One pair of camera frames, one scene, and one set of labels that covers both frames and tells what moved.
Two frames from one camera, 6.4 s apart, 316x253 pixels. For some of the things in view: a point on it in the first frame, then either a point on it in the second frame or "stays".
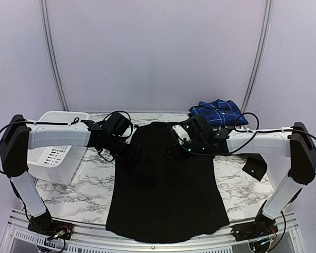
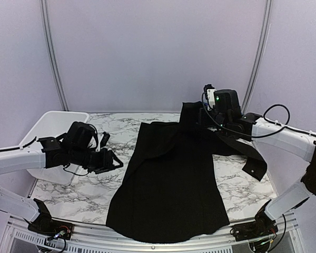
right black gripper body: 181,156 → 218,119
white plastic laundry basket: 57,166 stays
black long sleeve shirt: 154,198 stays
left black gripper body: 123,154 → 98,165
